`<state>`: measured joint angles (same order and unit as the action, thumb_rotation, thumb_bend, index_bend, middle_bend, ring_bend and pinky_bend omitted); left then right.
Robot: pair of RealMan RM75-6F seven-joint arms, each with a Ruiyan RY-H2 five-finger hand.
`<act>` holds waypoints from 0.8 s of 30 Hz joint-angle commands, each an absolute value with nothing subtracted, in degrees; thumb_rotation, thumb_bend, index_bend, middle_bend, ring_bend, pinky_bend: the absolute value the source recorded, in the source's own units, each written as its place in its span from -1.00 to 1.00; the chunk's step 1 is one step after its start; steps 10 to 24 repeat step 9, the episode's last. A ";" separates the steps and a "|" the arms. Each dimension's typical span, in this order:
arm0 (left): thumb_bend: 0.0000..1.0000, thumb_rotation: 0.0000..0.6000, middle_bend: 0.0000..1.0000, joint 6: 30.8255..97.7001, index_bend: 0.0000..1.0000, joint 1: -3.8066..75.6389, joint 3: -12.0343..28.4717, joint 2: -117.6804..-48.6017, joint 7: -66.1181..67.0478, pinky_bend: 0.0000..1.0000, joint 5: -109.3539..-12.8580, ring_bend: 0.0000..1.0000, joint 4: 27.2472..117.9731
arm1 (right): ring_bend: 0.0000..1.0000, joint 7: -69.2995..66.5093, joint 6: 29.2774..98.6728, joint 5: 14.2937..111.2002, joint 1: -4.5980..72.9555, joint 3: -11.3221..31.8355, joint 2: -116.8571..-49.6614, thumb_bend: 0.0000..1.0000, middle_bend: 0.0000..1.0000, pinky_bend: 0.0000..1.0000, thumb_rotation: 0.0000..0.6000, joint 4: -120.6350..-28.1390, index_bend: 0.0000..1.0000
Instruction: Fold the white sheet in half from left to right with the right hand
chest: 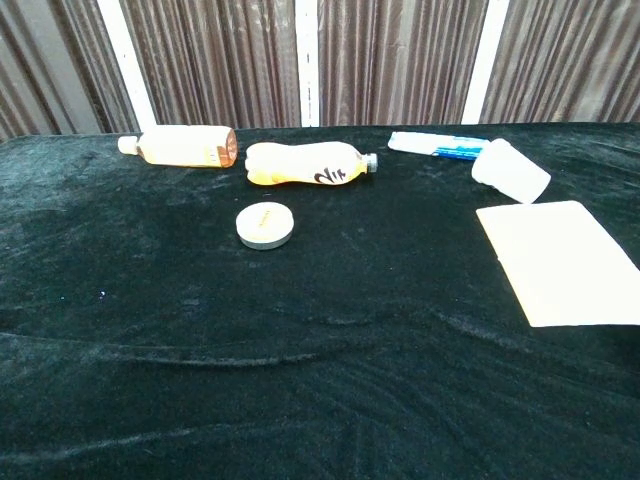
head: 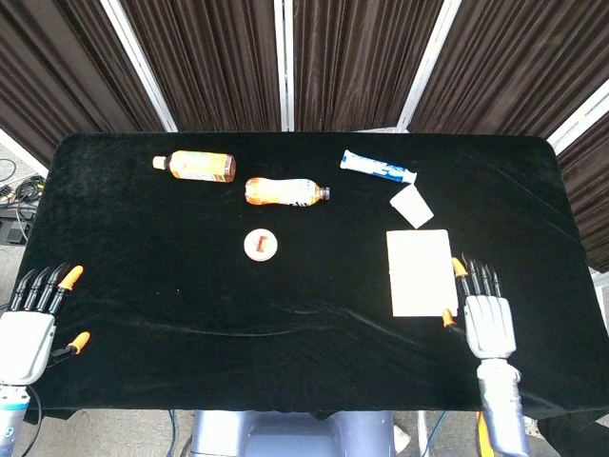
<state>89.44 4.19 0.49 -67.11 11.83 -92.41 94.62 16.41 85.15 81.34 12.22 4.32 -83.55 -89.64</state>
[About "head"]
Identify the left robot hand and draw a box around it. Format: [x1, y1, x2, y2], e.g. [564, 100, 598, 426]
[0, 261, 91, 387]

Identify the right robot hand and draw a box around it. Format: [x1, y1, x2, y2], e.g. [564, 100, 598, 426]
[442, 253, 518, 361]

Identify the white book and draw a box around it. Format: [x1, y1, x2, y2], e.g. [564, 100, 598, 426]
[385, 228, 460, 318]

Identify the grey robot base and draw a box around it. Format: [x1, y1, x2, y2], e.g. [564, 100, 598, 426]
[188, 409, 397, 457]

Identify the black equipment box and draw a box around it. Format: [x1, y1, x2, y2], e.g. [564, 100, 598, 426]
[0, 212, 33, 247]

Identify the white metal table leg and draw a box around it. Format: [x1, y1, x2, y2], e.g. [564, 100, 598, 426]
[416, 410, 430, 457]

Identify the small white paper cup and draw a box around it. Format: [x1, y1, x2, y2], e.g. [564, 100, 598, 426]
[388, 184, 435, 229]

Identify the black velvet tablecloth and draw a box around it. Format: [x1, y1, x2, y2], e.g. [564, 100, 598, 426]
[8, 131, 609, 425]

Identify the blue white toothpaste tube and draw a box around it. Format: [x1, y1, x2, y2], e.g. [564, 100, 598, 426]
[339, 149, 419, 186]

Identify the round white tin red label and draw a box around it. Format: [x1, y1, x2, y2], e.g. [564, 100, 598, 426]
[243, 228, 280, 263]

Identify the orange drink bottle dark cap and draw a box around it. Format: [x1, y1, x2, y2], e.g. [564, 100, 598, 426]
[244, 176, 332, 208]

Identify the amber tea bottle white cap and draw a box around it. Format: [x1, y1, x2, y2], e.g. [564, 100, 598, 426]
[151, 149, 237, 184]

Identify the brown pleated curtain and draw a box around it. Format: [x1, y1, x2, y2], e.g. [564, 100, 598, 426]
[0, 0, 609, 273]

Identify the blue cable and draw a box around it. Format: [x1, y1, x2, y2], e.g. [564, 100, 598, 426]
[422, 410, 449, 457]

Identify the black cable bundle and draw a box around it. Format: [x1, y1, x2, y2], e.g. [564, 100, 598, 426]
[0, 159, 47, 225]

